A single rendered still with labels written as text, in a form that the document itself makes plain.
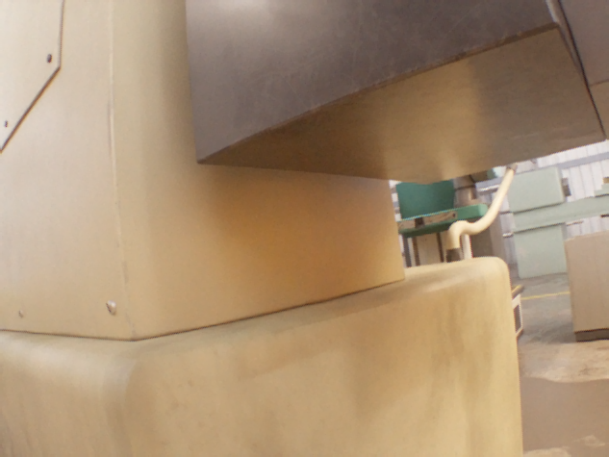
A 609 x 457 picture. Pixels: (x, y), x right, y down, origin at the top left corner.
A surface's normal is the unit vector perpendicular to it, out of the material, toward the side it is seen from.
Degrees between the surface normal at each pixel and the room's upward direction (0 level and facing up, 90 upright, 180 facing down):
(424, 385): 90
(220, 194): 90
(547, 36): 180
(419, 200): 90
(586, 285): 90
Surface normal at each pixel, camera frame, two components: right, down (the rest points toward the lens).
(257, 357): 0.71, -0.35
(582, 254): -0.65, 0.04
